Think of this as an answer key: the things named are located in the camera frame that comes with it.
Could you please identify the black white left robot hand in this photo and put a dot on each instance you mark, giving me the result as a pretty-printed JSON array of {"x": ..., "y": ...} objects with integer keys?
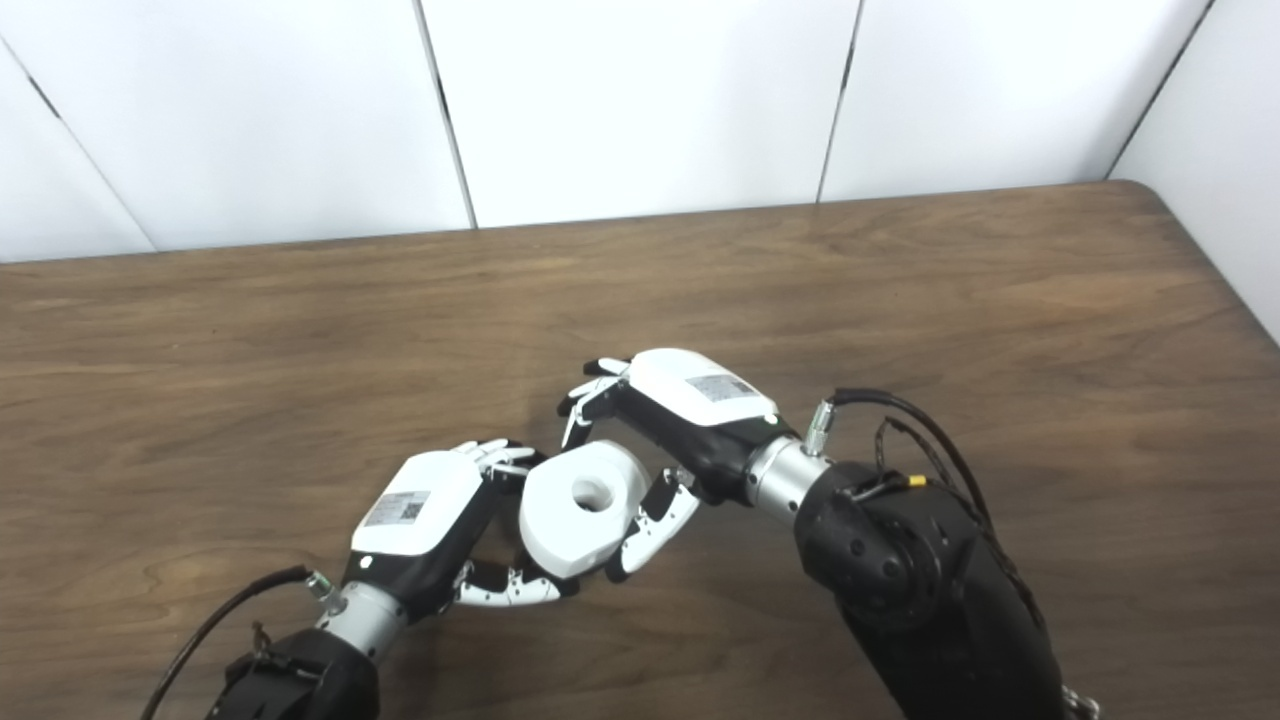
[{"x": 415, "y": 505}]

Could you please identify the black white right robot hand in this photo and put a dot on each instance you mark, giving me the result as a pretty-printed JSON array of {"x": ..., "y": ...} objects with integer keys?
[{"x": 700, "y": 400}]

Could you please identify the round white plastic piece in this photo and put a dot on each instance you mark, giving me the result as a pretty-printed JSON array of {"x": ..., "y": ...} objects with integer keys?
[{"x": 560, "y": 530}]

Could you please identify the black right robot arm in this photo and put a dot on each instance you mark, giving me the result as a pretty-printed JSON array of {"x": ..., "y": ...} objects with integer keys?
[{"x": 920, "y": 600}]

